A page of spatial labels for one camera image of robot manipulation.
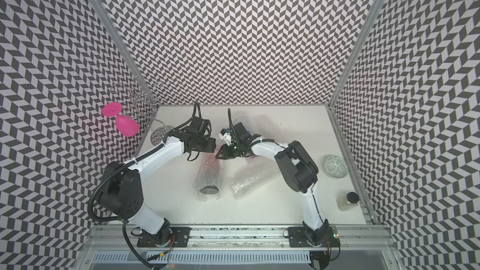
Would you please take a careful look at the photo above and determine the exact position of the red black ribbed vase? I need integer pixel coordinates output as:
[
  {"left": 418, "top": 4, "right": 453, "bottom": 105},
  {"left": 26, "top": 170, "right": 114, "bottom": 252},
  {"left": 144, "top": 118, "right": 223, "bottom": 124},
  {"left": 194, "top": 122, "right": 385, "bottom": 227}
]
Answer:
[{"left": 198, "top": 154, "right": 221, "bottom": 195}]

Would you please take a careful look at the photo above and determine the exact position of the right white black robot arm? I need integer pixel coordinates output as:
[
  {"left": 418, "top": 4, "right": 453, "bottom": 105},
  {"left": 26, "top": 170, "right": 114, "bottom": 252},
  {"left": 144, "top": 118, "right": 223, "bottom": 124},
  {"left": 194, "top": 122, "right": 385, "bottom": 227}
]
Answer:
[{"left": 216, "top": 122, "right": 333, "bottom": 247}]

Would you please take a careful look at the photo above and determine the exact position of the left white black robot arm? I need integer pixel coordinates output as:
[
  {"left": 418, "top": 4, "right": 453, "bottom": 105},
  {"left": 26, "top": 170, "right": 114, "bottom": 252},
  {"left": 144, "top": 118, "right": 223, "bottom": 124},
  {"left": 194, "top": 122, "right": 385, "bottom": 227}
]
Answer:
[{"left": 87, "top": 116, "right": 216, "bottom": 247}]

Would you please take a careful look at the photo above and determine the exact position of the clear bubble wrap roll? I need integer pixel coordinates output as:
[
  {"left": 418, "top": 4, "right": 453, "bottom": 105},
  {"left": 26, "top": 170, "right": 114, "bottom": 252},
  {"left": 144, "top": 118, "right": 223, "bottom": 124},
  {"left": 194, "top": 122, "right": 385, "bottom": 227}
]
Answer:
[{"left": 229, "top": 157, "right": 280, "bottom": 200}]

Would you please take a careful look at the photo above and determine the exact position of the purple blue wrapped tumbler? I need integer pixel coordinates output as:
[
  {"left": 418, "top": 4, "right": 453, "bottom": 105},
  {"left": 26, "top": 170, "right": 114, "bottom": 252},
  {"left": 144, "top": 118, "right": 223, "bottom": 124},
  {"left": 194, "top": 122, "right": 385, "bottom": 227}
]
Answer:
[{"left": 232, "top": 116, "right": 262, "bottom": 136}]

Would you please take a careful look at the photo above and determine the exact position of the pink plastic wine glass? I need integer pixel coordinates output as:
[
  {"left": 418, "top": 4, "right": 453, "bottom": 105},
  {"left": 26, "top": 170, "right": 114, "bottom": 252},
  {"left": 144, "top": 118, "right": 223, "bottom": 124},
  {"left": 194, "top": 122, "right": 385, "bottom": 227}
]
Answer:
[{"left": 102, "top": 102, "right": 141, "bottom": 137}]

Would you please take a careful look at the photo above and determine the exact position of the green patterned round bowl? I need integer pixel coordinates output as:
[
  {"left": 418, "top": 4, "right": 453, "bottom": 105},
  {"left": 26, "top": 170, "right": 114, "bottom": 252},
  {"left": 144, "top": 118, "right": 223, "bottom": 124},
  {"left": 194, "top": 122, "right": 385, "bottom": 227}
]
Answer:
[{"left": 322, "top": 154, "right": 349, "bottom": 179}]

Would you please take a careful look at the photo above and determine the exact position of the small black-lidded glass jar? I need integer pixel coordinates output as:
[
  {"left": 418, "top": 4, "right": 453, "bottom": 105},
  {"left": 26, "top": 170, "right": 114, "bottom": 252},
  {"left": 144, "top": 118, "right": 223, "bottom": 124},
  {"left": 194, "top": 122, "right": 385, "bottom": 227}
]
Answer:
[{"left": 336, "top": 192, "right": 360, "bottom": 211}]

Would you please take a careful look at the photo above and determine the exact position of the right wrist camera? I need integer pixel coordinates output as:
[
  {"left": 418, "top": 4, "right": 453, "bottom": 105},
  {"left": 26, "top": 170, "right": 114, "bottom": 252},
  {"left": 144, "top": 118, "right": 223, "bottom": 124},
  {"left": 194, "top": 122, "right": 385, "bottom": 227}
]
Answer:
[{"left": 219, "top": 128, "right": 233, "bottom": 146}]

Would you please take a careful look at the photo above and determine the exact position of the chrome wire glass rack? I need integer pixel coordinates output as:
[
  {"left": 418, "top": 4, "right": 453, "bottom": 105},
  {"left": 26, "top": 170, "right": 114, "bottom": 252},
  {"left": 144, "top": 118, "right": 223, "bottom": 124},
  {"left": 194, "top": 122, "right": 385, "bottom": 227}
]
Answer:
[{"left": 111, "top": 82, "right": 171, "bottom": 146}]

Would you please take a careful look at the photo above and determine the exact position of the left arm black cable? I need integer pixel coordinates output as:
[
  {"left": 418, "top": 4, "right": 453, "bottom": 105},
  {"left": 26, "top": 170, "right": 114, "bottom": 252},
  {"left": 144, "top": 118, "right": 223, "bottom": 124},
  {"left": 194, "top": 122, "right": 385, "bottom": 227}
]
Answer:
[{"left": 87, "top": 100, "right": 201, "bottom": 270}]

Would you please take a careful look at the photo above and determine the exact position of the aluminium front rail frame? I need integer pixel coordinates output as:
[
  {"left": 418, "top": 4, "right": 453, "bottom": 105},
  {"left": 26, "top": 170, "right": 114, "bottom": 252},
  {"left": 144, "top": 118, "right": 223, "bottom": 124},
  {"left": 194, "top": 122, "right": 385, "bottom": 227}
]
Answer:
[{"left": 73, "top": 224, "right": 404, "bottom": 270}]

